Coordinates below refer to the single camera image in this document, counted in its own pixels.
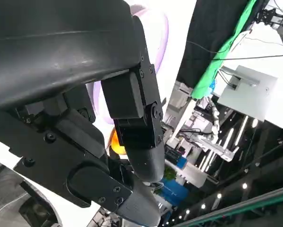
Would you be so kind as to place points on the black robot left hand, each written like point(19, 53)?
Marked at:
point(49, 59)

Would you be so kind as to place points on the orange white toy bread roll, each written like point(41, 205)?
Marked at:
point(115, 144)

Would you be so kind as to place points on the lilac plate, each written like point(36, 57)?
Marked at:
point(163, 45)

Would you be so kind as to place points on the black backdrop cloth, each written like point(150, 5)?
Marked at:
point(207, 28)

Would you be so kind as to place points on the green plant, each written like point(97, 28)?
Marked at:
point(170, 173)

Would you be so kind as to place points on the small blue box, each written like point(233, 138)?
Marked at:
point(182, 163)

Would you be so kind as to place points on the green cloth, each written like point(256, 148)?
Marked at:
point(226, 52)

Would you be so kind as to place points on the large blue box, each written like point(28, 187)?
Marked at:
point(176, 191)

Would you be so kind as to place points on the white equipment box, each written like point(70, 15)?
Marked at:
point(257, 99)

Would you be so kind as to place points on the black background robot gripper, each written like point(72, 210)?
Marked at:
point(271, 17)

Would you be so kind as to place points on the green metal beam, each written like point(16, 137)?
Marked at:
point(238, 208)

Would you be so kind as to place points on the silver metal bracket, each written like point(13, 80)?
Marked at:
point(216, 149)

